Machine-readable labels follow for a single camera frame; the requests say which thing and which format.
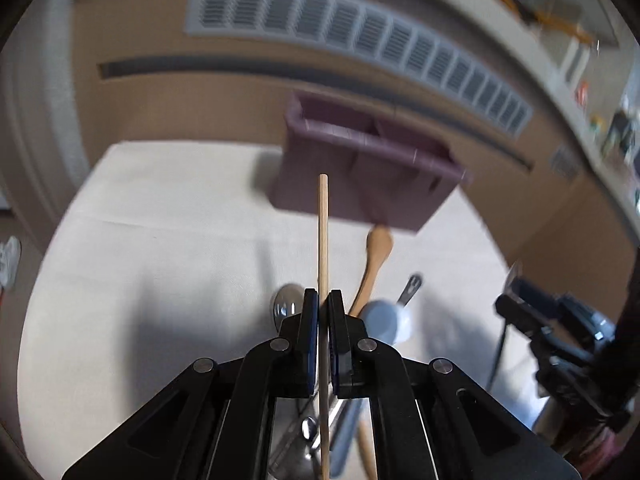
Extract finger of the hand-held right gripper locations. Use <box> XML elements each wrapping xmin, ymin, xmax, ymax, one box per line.
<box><xmin>494</xmin><ymin>277</ymin><xmax>557</xmax><ymax>337</ymax></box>

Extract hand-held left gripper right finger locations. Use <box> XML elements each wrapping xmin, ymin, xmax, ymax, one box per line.
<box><xmin>327</xmin><ymin>290</ymin><xmax>581</xmax><ymax>480</ymax></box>

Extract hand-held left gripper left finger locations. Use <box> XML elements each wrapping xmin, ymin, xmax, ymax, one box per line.
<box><xmin>62</xmin><ymin>288</ymin><xmax>320</xmax><ymax>480</ymax></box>

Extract metal spoon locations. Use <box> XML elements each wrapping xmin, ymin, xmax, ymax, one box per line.
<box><xmin>269</xmin><ymin>284</ymin><xmax>322</xmax><ymax>480</ymax></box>

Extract wooden spoon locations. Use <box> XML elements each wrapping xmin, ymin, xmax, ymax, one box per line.
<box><xmin>348</xmin><ymin>225</ymin><xmax>394</xmax><ymax>318</ymax></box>

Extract purple utensil organizer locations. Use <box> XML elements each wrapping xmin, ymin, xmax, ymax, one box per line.
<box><xmin>270</xmin><ymin>89</ymin><xmax>473</xmax><ymax>233</ymax></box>

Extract small grey vent grille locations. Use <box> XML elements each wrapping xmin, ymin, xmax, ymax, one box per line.
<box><xmin>549</xmin><ymin>145</ymin><xmax>581</xmax><ymax>180</ymax></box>

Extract yellow tool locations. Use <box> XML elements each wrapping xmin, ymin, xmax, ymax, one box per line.
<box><xmin>482</xmin><ymin>0</ymin><xmax>593</xmax><ymax>43</ymax></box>

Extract white shoes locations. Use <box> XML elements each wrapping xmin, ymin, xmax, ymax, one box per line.
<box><xmin>0</xmin><ymin>236</ymin><xmax>22</xmax><ymax>291</ymax></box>

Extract long grey vent grille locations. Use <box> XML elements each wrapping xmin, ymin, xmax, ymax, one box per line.
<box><xmin>185</xmin><ymin>0</ymin><xmax>535</xmax><ymax>137</ymax></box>

